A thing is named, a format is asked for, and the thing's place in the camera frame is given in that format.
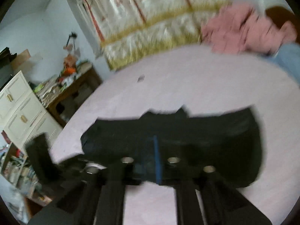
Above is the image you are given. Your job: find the wooden side table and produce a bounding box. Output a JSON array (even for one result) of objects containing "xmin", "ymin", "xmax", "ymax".
[{"xmin": 35, "ymin": 62, "xmax": 104, "ymax": 127}]

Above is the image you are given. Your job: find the wooden headboard with white trim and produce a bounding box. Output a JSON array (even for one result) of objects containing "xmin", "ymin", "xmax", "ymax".
[{"xmin": 265, "ymin": 5, "xmax": 296, "ymax": 29}]

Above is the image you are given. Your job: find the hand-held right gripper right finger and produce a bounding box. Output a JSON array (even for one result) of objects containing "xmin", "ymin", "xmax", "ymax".
[{"xmin": 162, "ymin": 157, "xmax": 273, "ymax": 225}]

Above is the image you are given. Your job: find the clutter pile on table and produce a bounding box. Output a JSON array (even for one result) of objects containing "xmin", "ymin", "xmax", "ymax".
[{"xmin": 34, "ymin": 54, "xmax": 92, "ymax": 106}]

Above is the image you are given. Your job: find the cream cabinet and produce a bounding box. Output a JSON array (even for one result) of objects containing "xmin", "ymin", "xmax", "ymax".
[{"xmin": 0, "ymin": 70, "xmax": 64, "ymax": 150}]

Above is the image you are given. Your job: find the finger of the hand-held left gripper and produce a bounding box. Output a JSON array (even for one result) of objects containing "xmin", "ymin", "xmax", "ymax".
[{"xmin": 25, "ymin": 133, "xmax": 66, "ymax": 186}]

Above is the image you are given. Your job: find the light blue cloth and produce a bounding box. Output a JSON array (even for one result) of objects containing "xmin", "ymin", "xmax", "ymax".
[{"xmin": 273, "ymin": 43, "xmax": 300, "ymax": 85}]

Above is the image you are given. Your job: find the pink quilt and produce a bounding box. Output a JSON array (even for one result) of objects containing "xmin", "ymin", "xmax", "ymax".
[{"xmin": 201, "ymin": 2, "xmax": 298, "ymax": 55}]

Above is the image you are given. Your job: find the bed with pink sheet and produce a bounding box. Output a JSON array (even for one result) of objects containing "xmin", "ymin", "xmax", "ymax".
[{"xmin": 48, "ymin": 44, "xmax": 300, "ymax": 225}]

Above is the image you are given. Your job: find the wall hook with hanging items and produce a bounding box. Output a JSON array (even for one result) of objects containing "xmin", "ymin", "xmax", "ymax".
[{"xmin": 63, "ymin": 31, "xmax": 79, "ymax": 52}]

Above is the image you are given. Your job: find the cluttered low shelf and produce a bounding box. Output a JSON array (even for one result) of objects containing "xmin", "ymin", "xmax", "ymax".
[{"xmin": 0, "ymin": 142, "xmax": 53, "ymax": 216}]

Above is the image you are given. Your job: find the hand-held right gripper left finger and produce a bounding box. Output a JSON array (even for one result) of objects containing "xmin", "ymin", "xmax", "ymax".
[{"xmin": 28, "ymin": 135, "xmax": 163, "ymax": 225}]

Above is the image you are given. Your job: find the black jacket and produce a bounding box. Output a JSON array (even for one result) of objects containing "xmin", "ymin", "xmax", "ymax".
[{"xmin": 80, "ymin": 105, "xmax": 263, "ymax": 189}]

